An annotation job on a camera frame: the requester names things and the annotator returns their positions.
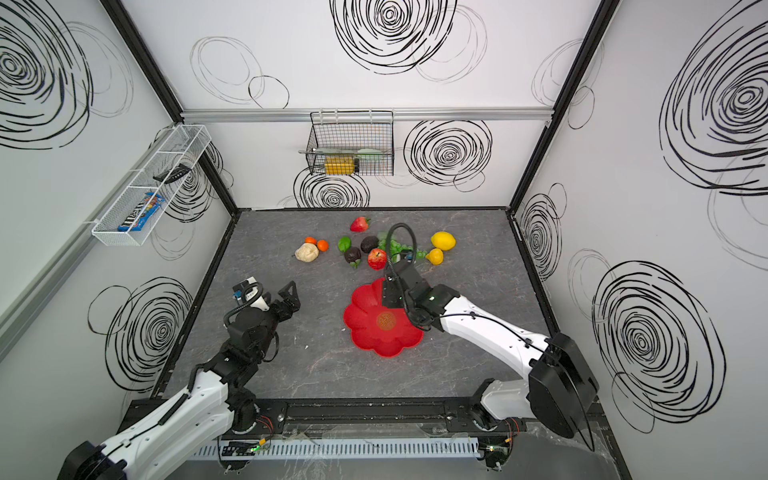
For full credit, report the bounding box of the green lime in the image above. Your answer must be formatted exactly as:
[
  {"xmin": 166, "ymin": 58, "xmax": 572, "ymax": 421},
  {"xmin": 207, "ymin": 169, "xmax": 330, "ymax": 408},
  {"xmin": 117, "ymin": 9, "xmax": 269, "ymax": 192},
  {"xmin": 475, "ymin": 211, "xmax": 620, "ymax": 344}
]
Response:
[{"xmin": 337, "ymin": 236, "xmax": 352, "ymax": 253}]

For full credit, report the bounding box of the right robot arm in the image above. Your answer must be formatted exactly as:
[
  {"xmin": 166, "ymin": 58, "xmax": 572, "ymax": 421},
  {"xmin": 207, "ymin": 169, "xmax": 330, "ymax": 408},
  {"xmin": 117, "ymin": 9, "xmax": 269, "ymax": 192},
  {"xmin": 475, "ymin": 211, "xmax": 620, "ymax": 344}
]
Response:
[{"xmin": 382, "ymin": 260, "xmax": 599, "ymax": 439}]

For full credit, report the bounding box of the black wire wall basket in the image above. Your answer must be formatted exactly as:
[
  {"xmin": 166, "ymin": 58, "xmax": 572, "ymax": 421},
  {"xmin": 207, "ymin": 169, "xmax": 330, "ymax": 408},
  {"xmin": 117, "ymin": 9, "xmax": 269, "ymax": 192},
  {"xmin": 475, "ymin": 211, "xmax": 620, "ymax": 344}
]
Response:
[{"xmin": 299, "ymin": 115, "xmax": 395, "ymax": 176}]

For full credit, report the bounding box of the dark purple mangosteen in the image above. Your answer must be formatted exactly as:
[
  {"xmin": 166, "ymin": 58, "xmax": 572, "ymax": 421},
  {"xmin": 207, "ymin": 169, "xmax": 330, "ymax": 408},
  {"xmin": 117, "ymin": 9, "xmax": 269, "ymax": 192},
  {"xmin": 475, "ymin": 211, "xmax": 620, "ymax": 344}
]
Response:
[{"xmin": 343, "ymin": 246, "xmax": 362, "ymax": 268}]

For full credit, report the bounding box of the red flower-shaped fruit bowl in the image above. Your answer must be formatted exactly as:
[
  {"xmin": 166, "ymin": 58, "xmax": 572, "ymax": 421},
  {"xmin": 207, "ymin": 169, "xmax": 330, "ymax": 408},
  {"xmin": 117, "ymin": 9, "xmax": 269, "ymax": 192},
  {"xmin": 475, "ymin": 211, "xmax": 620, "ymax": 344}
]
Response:
[{"xmin": 343, "ymin": 279, "xmax": 424, "ymax": 358}]

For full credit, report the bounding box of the aluminium wall rail back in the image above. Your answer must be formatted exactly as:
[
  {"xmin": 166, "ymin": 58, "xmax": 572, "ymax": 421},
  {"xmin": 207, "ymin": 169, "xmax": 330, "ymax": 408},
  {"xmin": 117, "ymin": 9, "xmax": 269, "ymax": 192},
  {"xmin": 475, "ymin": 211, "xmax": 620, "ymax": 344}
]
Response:
[{"xmin": 181, "ymin": 106, "xmax": 554, "ymax": 123}]

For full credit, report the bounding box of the green grape bunch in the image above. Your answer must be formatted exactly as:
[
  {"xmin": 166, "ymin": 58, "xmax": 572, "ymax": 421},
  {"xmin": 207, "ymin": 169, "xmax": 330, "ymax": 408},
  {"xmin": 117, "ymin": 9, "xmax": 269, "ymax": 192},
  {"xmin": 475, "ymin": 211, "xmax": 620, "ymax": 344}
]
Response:
[{"xmin": 377, "ymin": 232, "xmax": 427, "ymax": 264}]

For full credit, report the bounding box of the blue candy packet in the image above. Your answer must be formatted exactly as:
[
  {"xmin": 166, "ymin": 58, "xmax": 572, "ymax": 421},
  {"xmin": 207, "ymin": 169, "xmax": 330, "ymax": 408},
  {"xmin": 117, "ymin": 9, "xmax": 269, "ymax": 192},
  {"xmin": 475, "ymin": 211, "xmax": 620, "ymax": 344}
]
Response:
[{"xmin": 117, "ymin": 192, "xmax": 165, "ymax": 232}]

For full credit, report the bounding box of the black remote control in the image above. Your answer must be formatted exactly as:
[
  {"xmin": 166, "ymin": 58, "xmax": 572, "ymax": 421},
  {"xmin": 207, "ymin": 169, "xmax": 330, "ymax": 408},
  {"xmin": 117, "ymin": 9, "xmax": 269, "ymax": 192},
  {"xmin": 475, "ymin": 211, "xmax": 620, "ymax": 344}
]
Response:
[{"xmin": 153, "ymin": 164, "xmax": 191, "ymax": 185}]

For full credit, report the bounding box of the aluminium wall rail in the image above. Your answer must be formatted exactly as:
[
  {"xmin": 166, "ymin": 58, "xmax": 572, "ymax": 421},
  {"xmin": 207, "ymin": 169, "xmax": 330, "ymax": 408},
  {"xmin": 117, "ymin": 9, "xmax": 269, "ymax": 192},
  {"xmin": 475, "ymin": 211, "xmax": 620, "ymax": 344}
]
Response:
[
  {"xmin": 181, "ymin": 106, "xmax": 554, "ymax": 123},
  {"xmin": 0, "ymin": 128, "xmax": 181, "ymax": 361}
]

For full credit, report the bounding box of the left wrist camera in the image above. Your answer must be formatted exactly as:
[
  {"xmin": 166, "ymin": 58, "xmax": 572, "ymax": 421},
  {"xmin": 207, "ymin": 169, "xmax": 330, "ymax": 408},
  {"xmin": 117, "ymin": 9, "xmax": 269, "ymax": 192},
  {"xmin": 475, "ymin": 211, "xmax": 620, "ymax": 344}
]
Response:
[{"xmin": 232, "ymin": 277, "xmax": 264, "ymax": 307}]

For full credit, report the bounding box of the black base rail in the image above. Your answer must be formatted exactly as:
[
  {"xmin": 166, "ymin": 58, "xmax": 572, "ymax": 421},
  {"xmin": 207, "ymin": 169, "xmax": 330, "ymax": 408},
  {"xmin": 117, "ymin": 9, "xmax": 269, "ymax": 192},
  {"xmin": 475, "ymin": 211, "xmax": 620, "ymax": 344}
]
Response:
[{"xmin": 122, "ymin": 395, "xmax": 607, "ymax": 436}]

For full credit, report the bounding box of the small yellow pear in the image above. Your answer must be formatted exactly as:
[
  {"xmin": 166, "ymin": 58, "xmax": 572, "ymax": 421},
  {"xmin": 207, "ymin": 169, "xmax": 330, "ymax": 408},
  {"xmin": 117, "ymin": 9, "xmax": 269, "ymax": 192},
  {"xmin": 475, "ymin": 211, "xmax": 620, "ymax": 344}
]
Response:
[{"xmin": 425, "ymin": 248, "xmax": 444, "ymax": 266}]

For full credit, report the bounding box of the dark avocado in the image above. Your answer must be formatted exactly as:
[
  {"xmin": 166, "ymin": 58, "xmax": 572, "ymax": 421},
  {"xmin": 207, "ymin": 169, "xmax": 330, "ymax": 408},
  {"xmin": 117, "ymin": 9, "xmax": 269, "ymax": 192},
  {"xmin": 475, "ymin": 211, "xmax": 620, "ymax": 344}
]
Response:
[{"xmin": 360, "ymin": 236, "xmax": 379, "ymax": 254}]

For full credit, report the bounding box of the red strawberry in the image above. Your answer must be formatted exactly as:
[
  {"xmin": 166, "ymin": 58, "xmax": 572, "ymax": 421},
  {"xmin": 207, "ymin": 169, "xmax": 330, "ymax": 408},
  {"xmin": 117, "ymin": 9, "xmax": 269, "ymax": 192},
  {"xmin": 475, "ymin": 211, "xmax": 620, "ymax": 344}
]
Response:
[{"xmin": 349, "ymin": 217, "xmax": 370, "ymax": 233}]

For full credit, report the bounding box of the white wire wall shelf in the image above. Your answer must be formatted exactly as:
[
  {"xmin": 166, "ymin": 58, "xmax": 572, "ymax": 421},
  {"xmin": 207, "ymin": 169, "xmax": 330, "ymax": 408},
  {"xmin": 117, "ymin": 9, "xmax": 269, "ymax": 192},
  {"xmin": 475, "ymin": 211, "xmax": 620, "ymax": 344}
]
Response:
[{"xmin": 91, "ymin": 124, "xmax": 211, "ymax": 247}]

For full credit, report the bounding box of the red apple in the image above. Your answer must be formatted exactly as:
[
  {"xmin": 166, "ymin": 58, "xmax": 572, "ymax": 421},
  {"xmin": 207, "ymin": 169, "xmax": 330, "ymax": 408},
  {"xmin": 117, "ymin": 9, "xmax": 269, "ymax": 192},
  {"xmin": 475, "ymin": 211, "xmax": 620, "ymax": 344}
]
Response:
[{"xmin": 367, "ymin": 248, "xmax": 388, "ymax": 271}]

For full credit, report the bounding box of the aluminium wall rail left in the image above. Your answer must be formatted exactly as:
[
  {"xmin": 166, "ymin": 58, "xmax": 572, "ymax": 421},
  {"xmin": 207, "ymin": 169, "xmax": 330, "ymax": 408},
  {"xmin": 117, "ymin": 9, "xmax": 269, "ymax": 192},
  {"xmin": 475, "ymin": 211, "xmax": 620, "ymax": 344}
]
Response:
[{"xmin": 0, "ymin": 128, "xmax": 181, "ymax": 361}]

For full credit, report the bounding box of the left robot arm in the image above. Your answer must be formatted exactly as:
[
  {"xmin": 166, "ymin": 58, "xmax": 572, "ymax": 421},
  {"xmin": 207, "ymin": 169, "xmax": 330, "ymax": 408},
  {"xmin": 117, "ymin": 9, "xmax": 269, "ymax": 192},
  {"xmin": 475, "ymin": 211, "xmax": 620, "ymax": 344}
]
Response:
[{"xmin": 58, "ymin": 278, "xmax": 301, "ymax": 479}]

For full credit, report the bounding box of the large yellow lemon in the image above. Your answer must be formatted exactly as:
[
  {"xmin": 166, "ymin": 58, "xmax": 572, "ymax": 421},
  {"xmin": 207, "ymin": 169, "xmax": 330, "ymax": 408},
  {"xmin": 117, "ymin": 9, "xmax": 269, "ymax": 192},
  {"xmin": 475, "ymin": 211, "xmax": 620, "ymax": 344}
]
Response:
[{"xmin": 430, "ymin": 231, "xmax": 457, "ymax": 251}]

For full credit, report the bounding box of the yellow sponge in basket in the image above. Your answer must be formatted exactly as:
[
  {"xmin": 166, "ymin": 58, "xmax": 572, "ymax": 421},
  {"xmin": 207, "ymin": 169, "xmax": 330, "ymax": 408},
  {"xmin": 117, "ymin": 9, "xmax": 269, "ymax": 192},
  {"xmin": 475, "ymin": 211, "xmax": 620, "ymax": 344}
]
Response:
[{"xmin": 324, "ymin": 156, "xmax": 357, "ymax": 176}]

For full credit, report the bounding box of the white slotted cable duct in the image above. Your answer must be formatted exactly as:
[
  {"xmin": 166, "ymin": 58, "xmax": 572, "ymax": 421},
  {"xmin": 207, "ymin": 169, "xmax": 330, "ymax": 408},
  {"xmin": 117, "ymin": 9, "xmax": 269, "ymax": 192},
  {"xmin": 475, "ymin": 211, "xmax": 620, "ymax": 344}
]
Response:
[{"xmin": 190, "ymin": 437, "xmax": 480, "ymax": 461}]

